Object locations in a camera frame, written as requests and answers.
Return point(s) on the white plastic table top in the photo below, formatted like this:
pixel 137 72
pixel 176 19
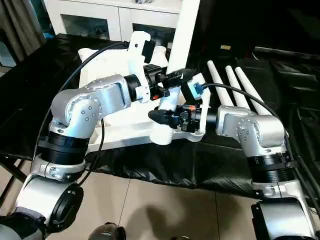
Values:
pixel 125 132

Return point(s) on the white plastic table leg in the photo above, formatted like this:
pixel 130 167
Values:
pixel 233 80
pixel 216 78
pixel 182 37
pixel 246 82

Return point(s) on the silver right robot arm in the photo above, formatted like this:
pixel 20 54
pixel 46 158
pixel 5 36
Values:
pixel 255 130

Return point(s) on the small yellow tag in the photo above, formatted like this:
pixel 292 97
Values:
pixel 226 47

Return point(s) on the white glass-door cabinet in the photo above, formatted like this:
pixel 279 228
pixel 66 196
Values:
pixel 117 15

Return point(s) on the black table mat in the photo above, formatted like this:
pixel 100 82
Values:
pixel 25 100

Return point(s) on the grey curtain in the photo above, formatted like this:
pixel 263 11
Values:
pixel 20 25

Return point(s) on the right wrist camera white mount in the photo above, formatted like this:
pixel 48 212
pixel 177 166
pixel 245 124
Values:
pixel 203 112

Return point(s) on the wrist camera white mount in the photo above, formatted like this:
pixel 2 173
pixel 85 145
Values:
pixel 203 112
pixel 135 50

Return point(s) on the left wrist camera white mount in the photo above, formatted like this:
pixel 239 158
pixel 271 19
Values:
pixel 135 50

